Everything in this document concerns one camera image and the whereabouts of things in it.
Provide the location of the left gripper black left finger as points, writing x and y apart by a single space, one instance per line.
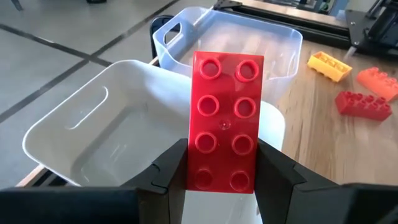
168 174

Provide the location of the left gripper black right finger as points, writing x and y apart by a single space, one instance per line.
273 177

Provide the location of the long red toy brick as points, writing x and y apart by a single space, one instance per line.
224 124
362 107

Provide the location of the long yellow toy brick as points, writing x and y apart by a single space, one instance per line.
329 67

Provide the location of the long orange toy brick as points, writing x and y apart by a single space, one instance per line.
377 84

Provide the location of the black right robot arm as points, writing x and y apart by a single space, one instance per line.
382 31

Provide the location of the grey plastic bin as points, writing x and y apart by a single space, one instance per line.
109 124

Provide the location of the clear plastic bin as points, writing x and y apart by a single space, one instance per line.
280 46

